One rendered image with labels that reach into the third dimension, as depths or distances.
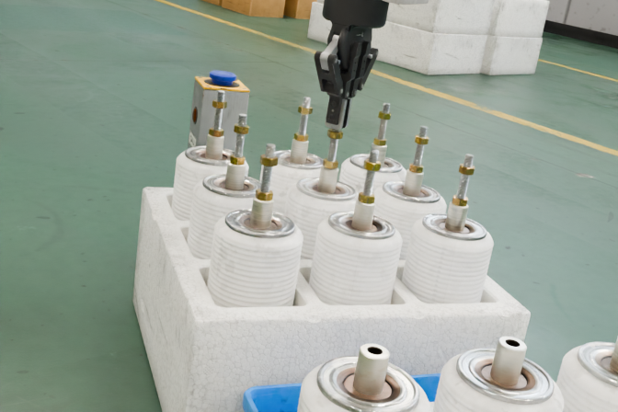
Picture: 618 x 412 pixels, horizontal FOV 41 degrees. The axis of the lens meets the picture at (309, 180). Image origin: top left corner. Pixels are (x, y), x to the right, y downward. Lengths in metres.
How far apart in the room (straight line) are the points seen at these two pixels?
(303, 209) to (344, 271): 0.13
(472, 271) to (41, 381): 0.52
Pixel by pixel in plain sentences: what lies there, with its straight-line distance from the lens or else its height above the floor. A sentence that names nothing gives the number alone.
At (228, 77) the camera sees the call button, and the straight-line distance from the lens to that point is 1.23.
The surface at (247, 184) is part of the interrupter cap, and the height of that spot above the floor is 0.25.
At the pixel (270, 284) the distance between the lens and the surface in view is 0.86.
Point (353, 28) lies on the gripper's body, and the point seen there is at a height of 0.46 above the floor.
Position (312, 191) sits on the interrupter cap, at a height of 0.25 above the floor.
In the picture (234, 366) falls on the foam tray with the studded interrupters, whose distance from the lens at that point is 0.86.
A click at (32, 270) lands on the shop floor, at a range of 1.33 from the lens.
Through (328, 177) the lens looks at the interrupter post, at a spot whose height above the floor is 0.27.
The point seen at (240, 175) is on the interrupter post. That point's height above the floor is 0.27.
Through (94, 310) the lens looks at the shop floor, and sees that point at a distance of 1.22.
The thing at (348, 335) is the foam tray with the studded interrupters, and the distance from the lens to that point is 0.88.
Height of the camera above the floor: 0.57
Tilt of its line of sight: 17 degrees down
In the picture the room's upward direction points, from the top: 9 degrees clockwise
